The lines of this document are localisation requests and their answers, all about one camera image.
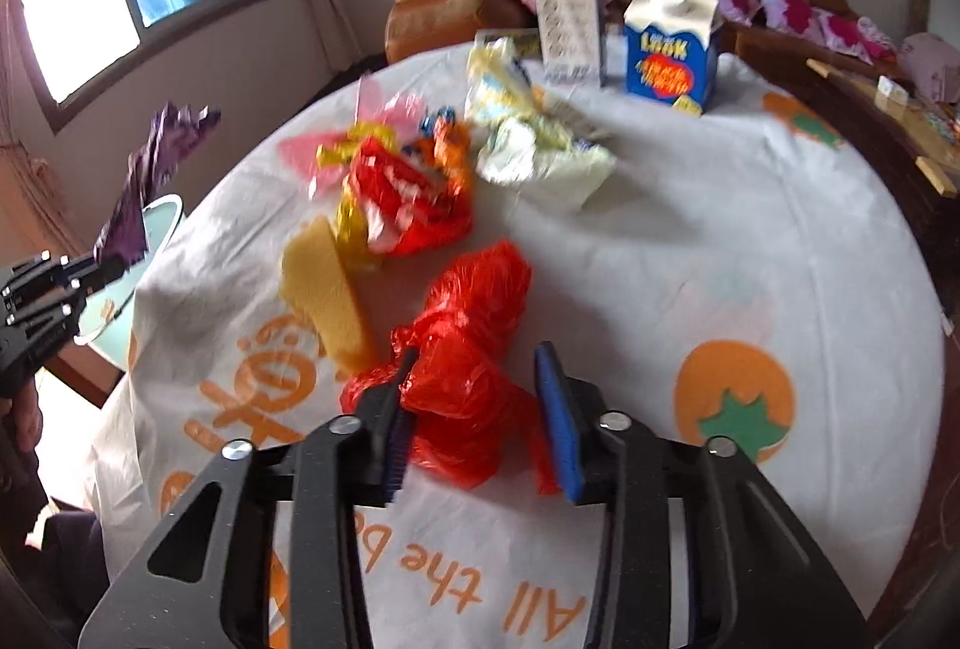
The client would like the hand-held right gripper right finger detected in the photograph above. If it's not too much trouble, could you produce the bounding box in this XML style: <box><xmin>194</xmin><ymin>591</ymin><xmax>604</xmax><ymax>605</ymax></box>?
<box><xmin>534</xmin><ymin>341</ymin><xmax>875</xmax><ymax>649</ymax></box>

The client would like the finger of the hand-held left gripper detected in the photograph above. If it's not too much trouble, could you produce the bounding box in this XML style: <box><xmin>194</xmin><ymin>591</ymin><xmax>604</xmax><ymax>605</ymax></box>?
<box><xmin>0</xmin><ymin>250</ymin><xmax>130</xmax><ymax>296</ymax></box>
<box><xmin>0</xmin><ymin>285</ymin><xmax>106</xmax><ymax>339</ymax></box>

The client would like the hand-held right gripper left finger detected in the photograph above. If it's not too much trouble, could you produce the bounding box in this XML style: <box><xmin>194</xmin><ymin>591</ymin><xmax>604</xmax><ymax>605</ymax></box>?
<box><xmin>79</xmin><ymin>349</ymin><xmax>421</xmax><ymax>649</ymax></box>

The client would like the mint green cartoon bin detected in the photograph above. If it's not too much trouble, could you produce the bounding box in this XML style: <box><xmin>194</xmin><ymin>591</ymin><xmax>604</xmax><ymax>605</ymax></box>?
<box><xmin>75</xmin><ymin>193</ymin><xmax>188</xmax><ymax>369</ymax></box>

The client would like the red plastic bag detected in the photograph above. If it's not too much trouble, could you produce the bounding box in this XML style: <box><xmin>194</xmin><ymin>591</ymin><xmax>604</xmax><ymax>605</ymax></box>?
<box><xmin>340</xmin><ymin>240</ymin><xmax>562</xmax><ymax>494</ymax></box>

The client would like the purple foil wrapper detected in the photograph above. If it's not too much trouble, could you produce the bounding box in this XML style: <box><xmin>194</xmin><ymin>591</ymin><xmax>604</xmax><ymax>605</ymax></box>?
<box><xmin>94</xmin><ymin>103</ymin><xmax>222</xmax><ymax>267</ymax></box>

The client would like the red white foil wrapper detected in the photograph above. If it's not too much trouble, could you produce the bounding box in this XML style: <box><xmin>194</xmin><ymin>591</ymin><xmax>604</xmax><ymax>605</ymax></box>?
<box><xmin>351</xmin><ymin>137</ymin><xmax>475</xmax><ymax>258</ymax></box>

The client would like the person's left hand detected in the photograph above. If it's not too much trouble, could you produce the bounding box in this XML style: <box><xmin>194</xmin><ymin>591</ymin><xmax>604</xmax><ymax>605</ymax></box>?
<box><xmin>0</xmin><ymin>390</ymin><xmax>44</xmax><ymax>455</ymax></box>

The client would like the large beige curtain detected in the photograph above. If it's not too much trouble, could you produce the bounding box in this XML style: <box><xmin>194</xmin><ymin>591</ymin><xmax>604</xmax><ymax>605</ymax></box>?
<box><xmin>0</xmin><ymin>0</ymin><xmax>91</xmax><ymax>267</ymax></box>

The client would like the yellow sponge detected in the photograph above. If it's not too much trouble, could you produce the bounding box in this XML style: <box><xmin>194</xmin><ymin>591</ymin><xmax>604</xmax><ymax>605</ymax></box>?
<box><xmin>281</xmin><ymin>216</ymin><xmax>380</xmax><ymax>371</ymax></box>

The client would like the person's dark clothing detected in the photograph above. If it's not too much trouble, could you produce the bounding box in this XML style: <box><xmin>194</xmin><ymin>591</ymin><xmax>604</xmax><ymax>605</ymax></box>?
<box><xmin>0</xmin><ymin>446</ymin><xmax>110</xmax><ymax>649</ymax></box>

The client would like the yellow foil wrapper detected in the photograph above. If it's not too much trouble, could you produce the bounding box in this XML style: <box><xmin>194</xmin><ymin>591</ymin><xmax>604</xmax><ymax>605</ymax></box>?
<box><xmin>313</xmin><ymin>122</ymin><xmax>398</xmax><ymax>254</ymax></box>

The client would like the pale crumpled plastic bag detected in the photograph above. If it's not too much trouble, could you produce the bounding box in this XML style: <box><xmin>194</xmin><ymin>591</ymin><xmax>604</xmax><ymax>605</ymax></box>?
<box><xmin>476</xmin><ymin>115</ymin><xmax>617</xmax><ymax>209</ymax></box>

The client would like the pink plastic bag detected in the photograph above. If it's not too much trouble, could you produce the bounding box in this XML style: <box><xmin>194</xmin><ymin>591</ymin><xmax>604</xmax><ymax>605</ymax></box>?
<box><xmin>277</xmin><ymin>77</ymin><xmax>430</xmax><ymax>200</ymax></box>

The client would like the blue white gable carton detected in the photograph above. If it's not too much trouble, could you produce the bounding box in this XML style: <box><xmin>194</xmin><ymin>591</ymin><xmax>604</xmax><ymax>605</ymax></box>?
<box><xmin>622</xmin><ymin>0</ymin><xmax>725</xmax><ymax>116</ymax></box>

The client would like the dark snack packet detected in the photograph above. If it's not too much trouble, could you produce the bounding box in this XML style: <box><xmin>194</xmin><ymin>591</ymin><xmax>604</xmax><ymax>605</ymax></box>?
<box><xmin>474</xmin><ymin>28</ymin><xmax>545</xmax><ymax>61</ymax></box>

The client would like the tall white blue carton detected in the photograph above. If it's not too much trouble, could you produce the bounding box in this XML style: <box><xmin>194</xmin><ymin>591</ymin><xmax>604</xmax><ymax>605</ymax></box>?
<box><xmin>529</xmin><ymin>0</ymin><xmax>607</xmax><ymax>89</ymax></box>

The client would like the brown leather chaise lounge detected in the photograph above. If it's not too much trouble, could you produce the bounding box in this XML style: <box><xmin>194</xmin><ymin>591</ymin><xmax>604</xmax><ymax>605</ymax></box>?
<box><xmin>384</xmin><ymin>0</ymin><xmax>541</xmax><ymax>66</ymax></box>

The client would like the pink floral garment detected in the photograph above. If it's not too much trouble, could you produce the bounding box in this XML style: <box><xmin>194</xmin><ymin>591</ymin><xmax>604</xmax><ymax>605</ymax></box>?
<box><xmin>896</xmin><ymin>32</ymin><xmax>960</xmax><ymax>102</ymax></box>

